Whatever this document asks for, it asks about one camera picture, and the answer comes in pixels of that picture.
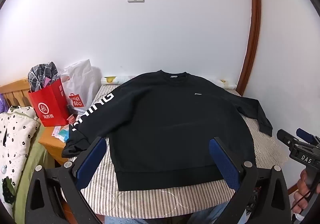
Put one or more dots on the grey plaid cloth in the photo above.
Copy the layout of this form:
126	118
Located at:
41	73

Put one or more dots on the brown wooden door frame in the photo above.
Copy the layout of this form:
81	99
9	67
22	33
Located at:
253	26

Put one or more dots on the person's right hand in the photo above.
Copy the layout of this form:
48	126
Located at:
302	194

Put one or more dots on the white flower-print quilt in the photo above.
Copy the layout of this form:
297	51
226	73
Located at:
17	144

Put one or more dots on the duck-print white cloth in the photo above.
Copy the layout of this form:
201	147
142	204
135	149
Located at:
110	80

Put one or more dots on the white plastic bag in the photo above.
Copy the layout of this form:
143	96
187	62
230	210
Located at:
82	83

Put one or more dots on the blue packet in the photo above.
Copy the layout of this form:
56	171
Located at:
64	134

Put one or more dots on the red paper bag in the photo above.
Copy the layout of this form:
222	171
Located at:
51	106

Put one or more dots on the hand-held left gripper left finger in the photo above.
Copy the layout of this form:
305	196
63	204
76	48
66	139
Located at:
91	161

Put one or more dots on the purple cloth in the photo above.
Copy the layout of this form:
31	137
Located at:
2	104

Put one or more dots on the black sweatshirt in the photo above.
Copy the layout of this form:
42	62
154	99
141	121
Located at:
172	126

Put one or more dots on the grey striped blanket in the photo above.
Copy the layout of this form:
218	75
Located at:
140	201

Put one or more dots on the wooden bed headboard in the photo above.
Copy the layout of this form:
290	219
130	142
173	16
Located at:
15	88

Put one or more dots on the green bed sheet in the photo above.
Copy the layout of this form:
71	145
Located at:
32	164

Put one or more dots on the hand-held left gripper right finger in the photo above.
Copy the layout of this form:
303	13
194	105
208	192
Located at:
223	164

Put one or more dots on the small red box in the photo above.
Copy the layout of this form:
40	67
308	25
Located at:
72	119

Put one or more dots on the pink and white packet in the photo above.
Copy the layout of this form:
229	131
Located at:
57	131

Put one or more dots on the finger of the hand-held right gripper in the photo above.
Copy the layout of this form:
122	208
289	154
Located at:
303	134
286	137

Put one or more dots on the wooden nightstand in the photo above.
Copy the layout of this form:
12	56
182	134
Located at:
51	144

